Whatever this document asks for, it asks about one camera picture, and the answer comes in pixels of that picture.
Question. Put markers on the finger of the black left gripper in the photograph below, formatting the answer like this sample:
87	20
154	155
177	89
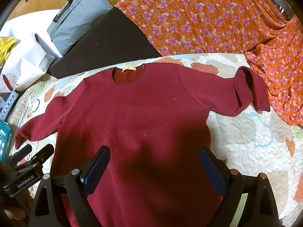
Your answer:
14	159
36	161

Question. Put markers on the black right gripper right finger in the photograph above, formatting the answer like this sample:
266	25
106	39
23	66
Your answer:
260	208

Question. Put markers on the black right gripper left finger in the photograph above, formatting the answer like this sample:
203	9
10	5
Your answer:
48	208

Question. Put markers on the dark red knit shirt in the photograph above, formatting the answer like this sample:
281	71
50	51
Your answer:
154	123

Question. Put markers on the person's left hand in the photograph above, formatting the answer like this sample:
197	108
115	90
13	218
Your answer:
15	211

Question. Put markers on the teal box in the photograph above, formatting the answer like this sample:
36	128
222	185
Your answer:
5	138

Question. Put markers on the colourful dotted box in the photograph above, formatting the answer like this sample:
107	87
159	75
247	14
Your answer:
7	101

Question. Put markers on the white quilted heart bedspread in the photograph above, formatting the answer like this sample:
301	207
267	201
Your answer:
250	142

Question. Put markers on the yellow plastic bag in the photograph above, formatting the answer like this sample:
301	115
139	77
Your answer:
7	44

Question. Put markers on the black cushion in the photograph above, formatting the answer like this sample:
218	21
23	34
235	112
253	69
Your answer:
114	39

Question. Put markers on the grey fabric bag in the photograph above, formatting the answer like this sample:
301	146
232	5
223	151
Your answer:
74	20

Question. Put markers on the orange floral fabric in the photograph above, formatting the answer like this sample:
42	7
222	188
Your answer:
272	45

